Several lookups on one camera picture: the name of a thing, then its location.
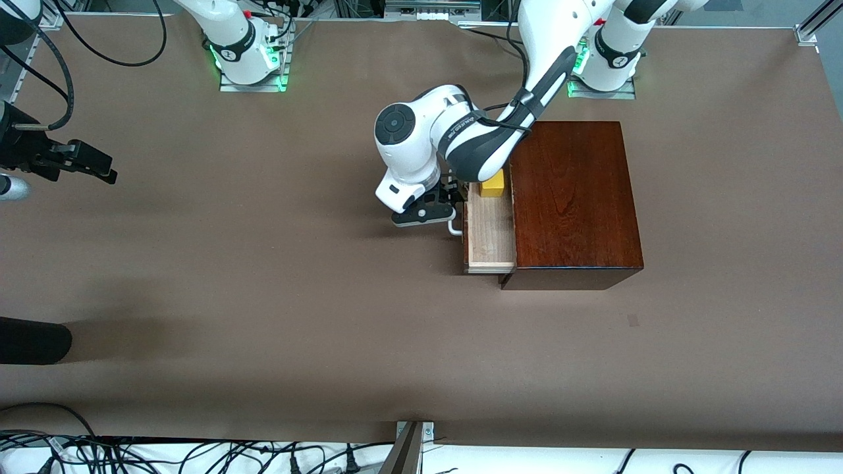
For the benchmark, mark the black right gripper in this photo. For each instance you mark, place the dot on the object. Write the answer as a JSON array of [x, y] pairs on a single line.
[[25, 153]]

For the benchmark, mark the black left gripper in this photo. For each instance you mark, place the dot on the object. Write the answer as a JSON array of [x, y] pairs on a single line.
[[453, 189]]

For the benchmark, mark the yellow block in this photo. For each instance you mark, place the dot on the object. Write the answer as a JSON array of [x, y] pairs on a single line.
[[492, 185]]

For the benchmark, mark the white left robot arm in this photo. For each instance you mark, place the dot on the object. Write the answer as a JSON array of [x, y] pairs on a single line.
[[408, 158]]

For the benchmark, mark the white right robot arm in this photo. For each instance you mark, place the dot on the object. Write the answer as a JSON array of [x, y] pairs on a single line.
[[230, 33]]

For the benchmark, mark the dark brown wooden cabinet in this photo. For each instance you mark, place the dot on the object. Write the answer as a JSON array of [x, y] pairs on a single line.
[[573, 197]]

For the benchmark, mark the black ribbed cylinder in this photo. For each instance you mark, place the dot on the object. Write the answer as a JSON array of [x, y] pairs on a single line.
[[33, 341]]

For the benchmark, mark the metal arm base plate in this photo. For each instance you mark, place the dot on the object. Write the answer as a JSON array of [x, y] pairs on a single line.
[[616, 95], [253, 87]]

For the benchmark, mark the aluminium post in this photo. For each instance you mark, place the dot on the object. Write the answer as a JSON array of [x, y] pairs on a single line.
[[403, 454]]

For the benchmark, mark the aluminium corner bracket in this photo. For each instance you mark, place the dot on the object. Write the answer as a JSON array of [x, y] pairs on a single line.
[[807, 33]]

